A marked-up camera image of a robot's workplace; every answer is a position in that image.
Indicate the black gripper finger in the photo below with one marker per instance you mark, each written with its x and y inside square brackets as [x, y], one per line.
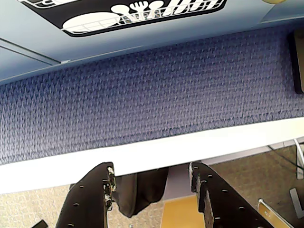
[223, 204]
[85, 204]

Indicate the yellow wooden board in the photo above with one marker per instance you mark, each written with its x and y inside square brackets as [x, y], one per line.
[180, 213]

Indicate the yellow metal-edged plate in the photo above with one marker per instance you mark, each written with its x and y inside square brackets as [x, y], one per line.
[270, 213]

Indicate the grey table leg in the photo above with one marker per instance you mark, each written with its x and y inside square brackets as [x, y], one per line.
[178, 183]

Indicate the small black block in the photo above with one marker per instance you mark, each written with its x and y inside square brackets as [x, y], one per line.
[39, 224]

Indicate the black hanging fabric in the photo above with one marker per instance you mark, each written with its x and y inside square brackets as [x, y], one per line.
[140, 190]

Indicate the purple woven mat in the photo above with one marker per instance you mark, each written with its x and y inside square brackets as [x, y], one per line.
[142, 95]

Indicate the black flat box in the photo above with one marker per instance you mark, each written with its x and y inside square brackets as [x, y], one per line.
[297, 71]

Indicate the black dish rack sticker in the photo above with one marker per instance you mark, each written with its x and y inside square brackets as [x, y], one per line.
[95, 12]

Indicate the yellow round knob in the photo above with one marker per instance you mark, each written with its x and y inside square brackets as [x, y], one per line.
[273, 1]

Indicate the grey angle bracket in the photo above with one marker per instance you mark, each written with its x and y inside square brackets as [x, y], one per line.
[296, 202]

